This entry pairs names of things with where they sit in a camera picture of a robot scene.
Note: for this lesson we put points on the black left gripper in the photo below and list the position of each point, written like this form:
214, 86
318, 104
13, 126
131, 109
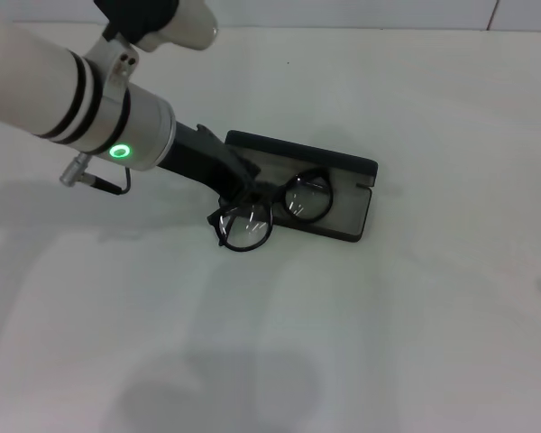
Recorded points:
198, 158

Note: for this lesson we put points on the black round-lens glasses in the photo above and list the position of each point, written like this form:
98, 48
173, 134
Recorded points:
213, 220

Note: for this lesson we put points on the black glasses case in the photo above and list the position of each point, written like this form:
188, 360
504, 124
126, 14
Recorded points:
342, 180

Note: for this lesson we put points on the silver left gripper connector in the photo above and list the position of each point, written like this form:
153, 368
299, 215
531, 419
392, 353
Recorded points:
74, 169

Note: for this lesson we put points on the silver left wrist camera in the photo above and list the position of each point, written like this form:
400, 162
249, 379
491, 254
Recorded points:
162, 18

